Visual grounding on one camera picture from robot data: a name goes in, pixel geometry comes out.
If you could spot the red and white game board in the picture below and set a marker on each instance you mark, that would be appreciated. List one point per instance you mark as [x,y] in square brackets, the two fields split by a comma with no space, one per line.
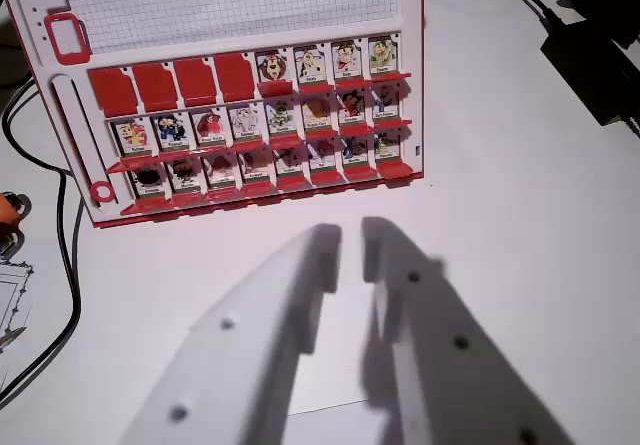
[225,10]

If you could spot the black box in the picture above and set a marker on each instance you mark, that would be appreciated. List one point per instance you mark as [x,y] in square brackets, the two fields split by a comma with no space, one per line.
[590,65]

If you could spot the white printed paper sheet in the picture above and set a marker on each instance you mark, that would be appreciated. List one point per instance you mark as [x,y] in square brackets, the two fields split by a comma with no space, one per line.
[10,300]

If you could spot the orange and grey device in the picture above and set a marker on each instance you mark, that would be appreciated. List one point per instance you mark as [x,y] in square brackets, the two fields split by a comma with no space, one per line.
[9,215]

